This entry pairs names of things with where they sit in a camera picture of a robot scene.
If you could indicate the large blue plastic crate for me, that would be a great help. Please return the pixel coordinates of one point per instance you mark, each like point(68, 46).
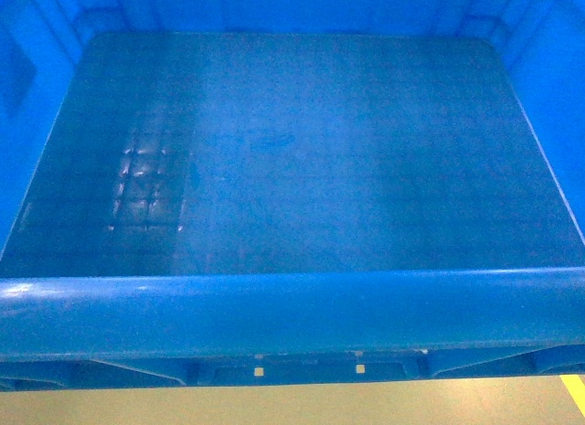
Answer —
point(216, 193)

